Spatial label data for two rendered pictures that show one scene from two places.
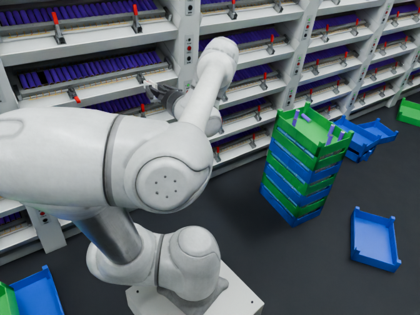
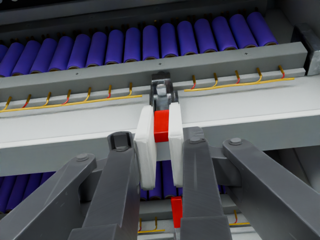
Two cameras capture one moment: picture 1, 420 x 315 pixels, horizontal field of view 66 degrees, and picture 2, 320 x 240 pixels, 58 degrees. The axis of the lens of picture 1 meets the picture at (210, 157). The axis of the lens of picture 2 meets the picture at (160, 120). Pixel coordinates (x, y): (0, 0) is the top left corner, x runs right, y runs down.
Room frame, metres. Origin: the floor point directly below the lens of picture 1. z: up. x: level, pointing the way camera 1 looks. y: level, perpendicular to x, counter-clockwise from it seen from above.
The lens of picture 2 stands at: (0.99, 0.14, 0.84)
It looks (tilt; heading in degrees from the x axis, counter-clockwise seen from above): 24 degrees down; 41
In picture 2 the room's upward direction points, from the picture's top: 8 degrees counter-clockwise
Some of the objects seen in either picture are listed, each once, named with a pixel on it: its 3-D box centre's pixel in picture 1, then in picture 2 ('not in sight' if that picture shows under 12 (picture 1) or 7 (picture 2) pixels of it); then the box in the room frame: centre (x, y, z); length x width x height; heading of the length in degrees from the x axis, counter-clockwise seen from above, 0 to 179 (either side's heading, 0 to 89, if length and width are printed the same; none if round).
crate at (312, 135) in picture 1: (312, 127); not in sight; (1.29, -0.47, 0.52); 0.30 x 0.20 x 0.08; 33
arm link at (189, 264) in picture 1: (191, 259); not in sight; (0.57, 0.03, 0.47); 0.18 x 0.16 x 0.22; 91
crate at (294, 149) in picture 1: (308, 140); not in sight; (1.29, -0.47, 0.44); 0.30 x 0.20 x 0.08; 33
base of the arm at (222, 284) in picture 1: (197, 279); not in sight; (0.59, 0.01, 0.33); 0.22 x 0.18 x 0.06; 145
